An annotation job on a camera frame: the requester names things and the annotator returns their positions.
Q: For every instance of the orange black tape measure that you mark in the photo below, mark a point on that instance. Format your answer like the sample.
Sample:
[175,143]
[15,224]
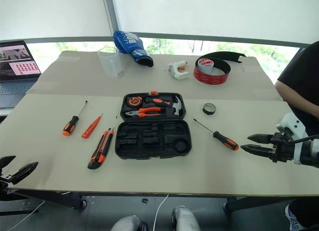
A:
[134,101]

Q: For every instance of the black tool case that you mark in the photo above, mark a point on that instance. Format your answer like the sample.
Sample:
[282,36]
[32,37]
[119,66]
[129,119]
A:
[152,141]

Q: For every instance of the silver left robot leg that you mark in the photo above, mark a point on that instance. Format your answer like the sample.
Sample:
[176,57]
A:
[125,223]

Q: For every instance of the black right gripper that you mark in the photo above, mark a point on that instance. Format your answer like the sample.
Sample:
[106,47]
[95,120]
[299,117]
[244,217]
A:
[282,148]

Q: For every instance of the orange tester pen screwdriver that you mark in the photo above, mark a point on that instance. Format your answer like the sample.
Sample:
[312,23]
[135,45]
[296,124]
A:
[91,128]

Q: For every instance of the black orange utility knife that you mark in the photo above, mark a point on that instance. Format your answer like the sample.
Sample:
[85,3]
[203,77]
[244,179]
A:
[99,151]

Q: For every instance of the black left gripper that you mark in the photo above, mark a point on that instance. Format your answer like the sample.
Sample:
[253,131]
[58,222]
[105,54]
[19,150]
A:
[4,181]

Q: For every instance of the grey laptop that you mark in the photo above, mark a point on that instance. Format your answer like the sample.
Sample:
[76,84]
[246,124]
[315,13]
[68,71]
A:
[17,66]

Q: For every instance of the large red black tape roll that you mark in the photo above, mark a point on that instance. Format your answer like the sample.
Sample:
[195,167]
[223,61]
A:
[211,78]

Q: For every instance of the person in black shirt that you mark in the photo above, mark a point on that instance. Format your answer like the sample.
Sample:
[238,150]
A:
[304,66]

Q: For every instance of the white tape dispenser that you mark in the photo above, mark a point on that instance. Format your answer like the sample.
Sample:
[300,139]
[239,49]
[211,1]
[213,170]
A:
[177,70]

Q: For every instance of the small black floor piece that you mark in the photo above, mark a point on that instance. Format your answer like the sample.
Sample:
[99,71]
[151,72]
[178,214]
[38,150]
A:
[145,200]

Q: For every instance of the grey sneaker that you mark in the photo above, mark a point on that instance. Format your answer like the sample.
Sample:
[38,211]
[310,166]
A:
[294,218]

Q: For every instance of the grey tape roll red print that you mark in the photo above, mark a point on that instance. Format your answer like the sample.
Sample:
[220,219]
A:
[205,62]

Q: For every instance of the long black orange screwdriver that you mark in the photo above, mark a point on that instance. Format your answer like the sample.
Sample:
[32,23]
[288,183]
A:
[224,140]

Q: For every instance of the short black orange screwdriver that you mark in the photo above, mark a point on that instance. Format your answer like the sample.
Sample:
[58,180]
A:
[70,125]

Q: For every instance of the blue snack bag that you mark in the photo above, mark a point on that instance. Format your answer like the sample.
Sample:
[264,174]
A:
[132,45]

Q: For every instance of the silver right robot leg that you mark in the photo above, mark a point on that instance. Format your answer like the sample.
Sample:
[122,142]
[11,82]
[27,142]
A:
[185,218]

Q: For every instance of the white roller blind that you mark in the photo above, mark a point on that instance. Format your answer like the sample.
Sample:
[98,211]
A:
[49,14]
[211,14]

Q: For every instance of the silver robot leg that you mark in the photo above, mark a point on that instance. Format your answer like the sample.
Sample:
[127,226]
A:
[125,223]
[185,218]

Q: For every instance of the black metal table frame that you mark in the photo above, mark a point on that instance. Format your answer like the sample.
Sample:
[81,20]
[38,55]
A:
[49,194]

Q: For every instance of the clear plastic measuring cup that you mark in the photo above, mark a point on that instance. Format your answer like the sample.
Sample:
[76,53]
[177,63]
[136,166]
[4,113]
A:
[112,66]

